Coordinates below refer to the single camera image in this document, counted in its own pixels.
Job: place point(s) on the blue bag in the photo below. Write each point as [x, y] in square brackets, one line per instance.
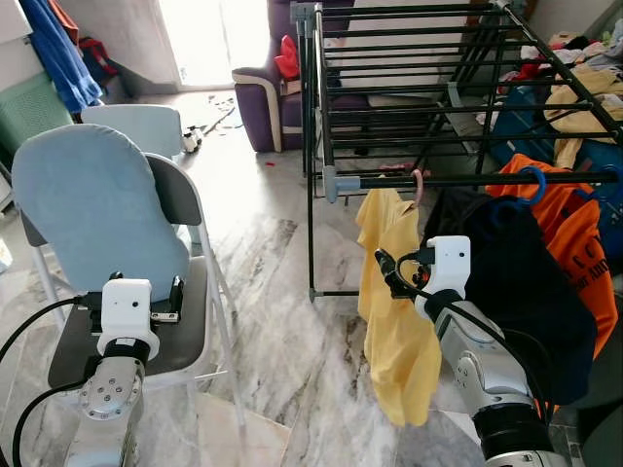
[516, 131]

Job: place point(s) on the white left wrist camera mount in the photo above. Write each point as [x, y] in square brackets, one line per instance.
[127, 309]

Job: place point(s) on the yellow shirt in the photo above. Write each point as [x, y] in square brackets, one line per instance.
[394, 331]

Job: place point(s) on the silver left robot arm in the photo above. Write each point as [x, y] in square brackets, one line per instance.
[107, 399]

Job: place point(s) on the blue towel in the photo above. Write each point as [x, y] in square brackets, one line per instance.
[63, 58]

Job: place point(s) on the beige cloth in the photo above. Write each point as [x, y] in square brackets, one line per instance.
[584, 97]

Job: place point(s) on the dark red bag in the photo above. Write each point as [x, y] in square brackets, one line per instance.
[97, 56]

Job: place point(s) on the purple armchair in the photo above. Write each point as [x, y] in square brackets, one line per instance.
[255, 107]

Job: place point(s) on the black metal drying rack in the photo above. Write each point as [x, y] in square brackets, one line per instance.
[458, 181]

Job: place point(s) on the green plastic basket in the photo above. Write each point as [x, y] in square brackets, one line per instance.
[34, 112]

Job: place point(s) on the dark navy garment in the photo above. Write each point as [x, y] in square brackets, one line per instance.
[526, 292]

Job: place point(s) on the grey folding chair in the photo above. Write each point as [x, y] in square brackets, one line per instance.
[185, 336]

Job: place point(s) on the small white toy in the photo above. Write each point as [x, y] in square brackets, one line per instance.
[192, 140]

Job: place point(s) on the white pad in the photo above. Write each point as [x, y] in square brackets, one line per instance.
[409, 55]

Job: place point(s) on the orange shirt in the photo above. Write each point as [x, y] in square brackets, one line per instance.
[574, 233]

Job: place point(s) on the light blue kids chair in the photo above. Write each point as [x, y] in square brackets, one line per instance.
[136, 126]

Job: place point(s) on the red garment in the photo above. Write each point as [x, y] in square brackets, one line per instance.
[287, 58]

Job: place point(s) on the blue plastic hanger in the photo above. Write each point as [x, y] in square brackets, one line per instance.
[544, 183]

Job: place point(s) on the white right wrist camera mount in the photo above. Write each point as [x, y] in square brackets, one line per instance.
[450, 263]

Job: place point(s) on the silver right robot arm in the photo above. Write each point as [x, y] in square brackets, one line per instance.
[477, 365]

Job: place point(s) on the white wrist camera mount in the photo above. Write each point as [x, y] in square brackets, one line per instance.
[127, 309]
[450, 263]

